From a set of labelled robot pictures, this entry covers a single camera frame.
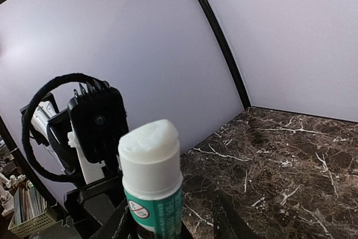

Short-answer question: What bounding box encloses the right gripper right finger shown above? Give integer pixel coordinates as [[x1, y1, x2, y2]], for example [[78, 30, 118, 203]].
[[213, 193, 256, 239]]

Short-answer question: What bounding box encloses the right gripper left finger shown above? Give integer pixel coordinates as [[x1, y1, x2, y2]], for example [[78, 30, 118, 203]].
[[90, 199, 130, 239]]

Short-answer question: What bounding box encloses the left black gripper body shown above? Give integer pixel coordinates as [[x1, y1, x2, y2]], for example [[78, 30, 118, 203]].
[[64, 176, 124, 238]]

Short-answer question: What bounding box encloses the green white glue stick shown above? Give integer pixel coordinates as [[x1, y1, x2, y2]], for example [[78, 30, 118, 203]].
[[118, 119, 183, 238]]

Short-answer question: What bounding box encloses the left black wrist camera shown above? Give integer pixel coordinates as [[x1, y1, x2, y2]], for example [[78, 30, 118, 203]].
[[22, 73, 129, 183]]

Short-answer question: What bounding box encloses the right black frame post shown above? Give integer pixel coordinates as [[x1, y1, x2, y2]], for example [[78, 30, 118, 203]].
[[197, 0, 251, 109]]

